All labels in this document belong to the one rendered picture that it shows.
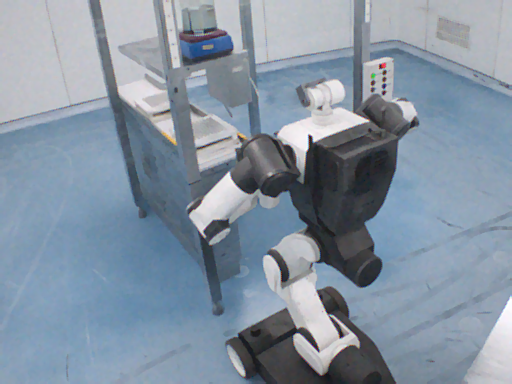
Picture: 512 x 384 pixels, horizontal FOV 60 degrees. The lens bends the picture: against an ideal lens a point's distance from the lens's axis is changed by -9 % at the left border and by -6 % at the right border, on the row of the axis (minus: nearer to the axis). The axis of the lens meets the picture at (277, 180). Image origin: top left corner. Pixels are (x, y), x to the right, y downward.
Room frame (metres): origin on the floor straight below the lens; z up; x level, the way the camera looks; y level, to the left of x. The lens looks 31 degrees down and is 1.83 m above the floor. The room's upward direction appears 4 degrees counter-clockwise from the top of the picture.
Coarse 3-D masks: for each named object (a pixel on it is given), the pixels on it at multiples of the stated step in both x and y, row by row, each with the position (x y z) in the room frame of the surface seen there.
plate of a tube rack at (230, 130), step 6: (192, 120) 2.10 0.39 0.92; (216, 120) 2.08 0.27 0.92; (222, 120) 2.07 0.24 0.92; (228, 126) 2.00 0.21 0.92; (222, 132) 1.94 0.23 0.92; (228, 132) 1.93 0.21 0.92; (234, 132) 1.94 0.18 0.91; (204, 138) 1.89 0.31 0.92; (210, 138) 1.89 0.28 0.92; (216, 138) 1.89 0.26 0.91; (222, 138) 1.91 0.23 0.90; (198, 144) 1.85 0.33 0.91; (204, 144) 1.86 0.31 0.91
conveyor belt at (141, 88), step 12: (132, 84) 2.95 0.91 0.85; (144, 84) 2.92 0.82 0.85; (132, 96) 2.72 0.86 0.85; (168, 120) 2.29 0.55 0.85; (168, 132) 2.14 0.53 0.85; (240, 144) 1.95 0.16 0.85; (204, 156) 1.85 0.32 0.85; (216, 156) 1.85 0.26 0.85; (228, 156) 1.87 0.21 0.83; (204, 168) 1.80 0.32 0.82
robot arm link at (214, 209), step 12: (228, 180) 1.09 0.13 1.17; (216, 192) 1.10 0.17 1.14; (228, 192) 1.08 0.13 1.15; (240, 192) 1.07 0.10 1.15; (192, 204) 1.12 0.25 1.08; (204, 204) 1.10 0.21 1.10; (216, 204) 1.08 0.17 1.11; (228, 204) 1.07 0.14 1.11; (240, 204) 1.09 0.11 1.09; (204, 216) 1.08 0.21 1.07; (216, 216) 1.07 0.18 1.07; (228, 216) 1.10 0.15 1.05; (204, 228) 1.08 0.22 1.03; (216, 228) 1.07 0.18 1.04; (228, 228) 1.11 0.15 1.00; (216, 240) 1.09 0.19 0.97
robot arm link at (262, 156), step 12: (252, 144) 1.12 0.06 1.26; (264, 144) 1.11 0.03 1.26; (252, 156) 1.09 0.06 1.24; (264, 156) 1.08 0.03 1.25; (276, 156) 1.08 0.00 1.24; (240, 168) 1.09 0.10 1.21; (252, 168) 1.08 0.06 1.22; (264, 168) 1.05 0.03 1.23; (276, 168) 1.04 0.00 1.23; (240, 180) 1.08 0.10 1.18; (252, 180) 1.07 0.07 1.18; (252, 192) 1.08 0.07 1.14
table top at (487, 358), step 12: (504, 312) 0.81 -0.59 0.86; (504, 324) 0.77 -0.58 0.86; (492, 336) 0.73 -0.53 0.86; (504, 336) 0.73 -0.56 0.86; (492, 348) 0.69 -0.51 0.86; (504, 348) 0.69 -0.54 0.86; (480, 360) 0.66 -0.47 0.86; (492, 360) 0.66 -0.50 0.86; (504, 360) 0.65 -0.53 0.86; (468, 372) 0.63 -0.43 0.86; (480, 372) 0.63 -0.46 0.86; (492, 372) 0.62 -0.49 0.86; (504, 372) 0.62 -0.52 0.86
